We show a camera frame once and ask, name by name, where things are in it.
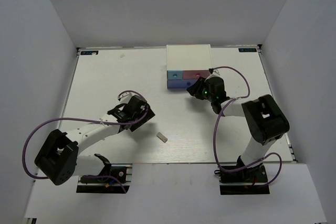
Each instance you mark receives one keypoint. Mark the light blue drawer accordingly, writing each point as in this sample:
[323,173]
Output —
[174,75]

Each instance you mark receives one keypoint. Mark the left blue label sticker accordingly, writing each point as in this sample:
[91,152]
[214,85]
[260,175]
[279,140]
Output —
[89,52]

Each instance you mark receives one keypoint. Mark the lavender blue drawer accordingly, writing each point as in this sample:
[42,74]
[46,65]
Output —
[180,84]

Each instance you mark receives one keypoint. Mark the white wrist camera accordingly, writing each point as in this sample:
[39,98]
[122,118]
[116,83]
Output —
[213,73]
[125,96]

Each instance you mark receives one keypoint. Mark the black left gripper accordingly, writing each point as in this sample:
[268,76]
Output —
[149,115]

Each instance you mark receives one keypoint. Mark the pink drawer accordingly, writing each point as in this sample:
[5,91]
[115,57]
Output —
[195,74]

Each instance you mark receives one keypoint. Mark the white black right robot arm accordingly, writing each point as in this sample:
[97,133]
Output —
[265,120]

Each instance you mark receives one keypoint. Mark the blue label sticker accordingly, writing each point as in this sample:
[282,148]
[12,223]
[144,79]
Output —
[247,49]
[89,52]

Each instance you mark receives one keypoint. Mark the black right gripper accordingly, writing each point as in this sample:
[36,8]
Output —
[196,89]

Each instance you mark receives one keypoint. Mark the white drawer cabinet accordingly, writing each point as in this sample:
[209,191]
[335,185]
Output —
[189,57]

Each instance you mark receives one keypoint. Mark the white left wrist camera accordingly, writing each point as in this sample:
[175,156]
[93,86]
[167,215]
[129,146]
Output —
[125,96]

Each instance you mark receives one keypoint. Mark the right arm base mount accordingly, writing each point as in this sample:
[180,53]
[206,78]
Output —
[250,181]

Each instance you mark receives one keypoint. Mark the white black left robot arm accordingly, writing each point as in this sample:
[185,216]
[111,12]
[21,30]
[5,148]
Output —
[60,156]

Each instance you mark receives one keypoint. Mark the grey white eraser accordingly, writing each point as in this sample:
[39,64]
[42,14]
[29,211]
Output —
[163,138]

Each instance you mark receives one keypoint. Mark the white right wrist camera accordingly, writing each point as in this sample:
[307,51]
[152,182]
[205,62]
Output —
[213,73]

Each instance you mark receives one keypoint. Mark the right blue label sticker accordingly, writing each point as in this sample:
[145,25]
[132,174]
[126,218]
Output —
[247,49]

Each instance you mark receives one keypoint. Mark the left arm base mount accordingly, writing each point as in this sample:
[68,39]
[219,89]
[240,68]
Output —
[113,180]

